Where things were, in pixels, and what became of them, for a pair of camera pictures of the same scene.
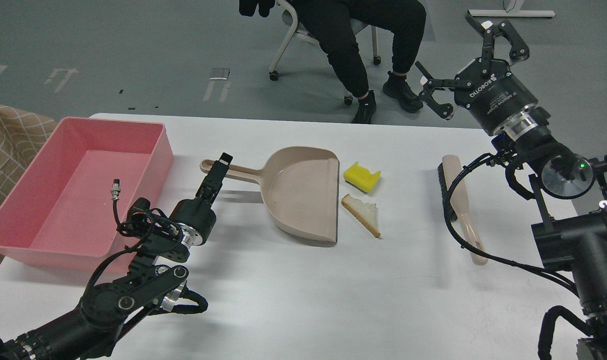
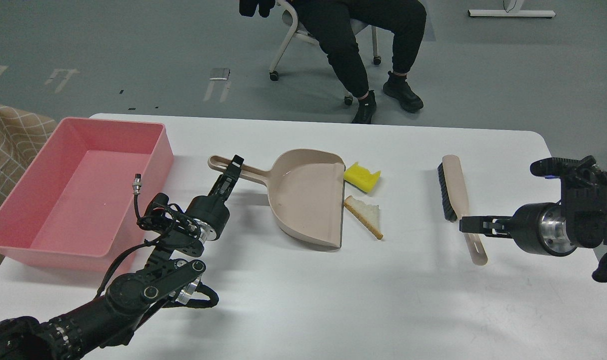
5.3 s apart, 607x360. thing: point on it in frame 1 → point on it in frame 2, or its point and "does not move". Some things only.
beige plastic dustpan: (301, 185) does not move
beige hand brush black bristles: (461, 213) does not move
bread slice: (365, 212) does not move
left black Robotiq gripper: (194, 212) → (212, 215)
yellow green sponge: (360, 177) does not move
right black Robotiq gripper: (495, 98) → (539, 228)
